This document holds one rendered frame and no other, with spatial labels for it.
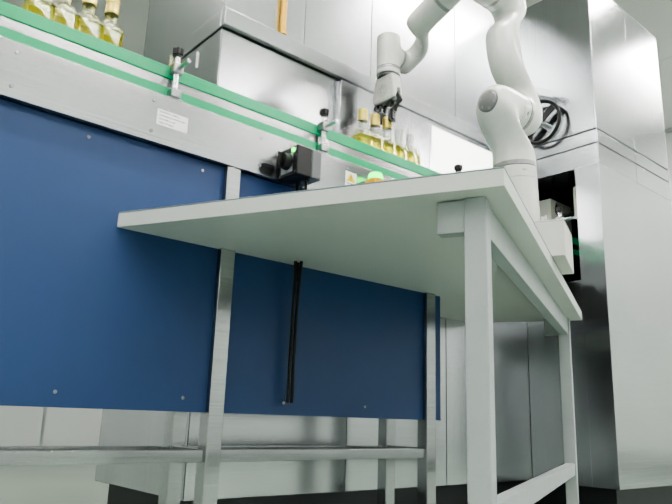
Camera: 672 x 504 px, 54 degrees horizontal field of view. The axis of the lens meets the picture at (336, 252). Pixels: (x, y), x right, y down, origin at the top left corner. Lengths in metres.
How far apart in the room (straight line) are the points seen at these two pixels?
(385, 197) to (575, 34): 2.25
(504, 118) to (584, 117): 1.23
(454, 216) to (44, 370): 0.84
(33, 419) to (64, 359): 3.38
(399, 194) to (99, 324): 0.69
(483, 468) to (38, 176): 1.02
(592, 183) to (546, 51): 0.72
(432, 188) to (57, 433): 3.99
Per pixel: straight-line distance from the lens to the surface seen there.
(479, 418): 1.14
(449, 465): 2.61
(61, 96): 1.54
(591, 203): 3.01
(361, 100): 2.47
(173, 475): 1.73
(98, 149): 1.56
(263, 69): 2.26
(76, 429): 4.92
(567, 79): 3.27
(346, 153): 1.98
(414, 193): 1.19
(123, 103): 1.59
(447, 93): 2.93
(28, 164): 1.49
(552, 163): 3.16
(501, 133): 1.97
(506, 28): 2.13
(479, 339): 1.15
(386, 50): 2.43
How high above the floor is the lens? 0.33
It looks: 14 degrees up
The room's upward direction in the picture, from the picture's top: 2 degrees clockwise
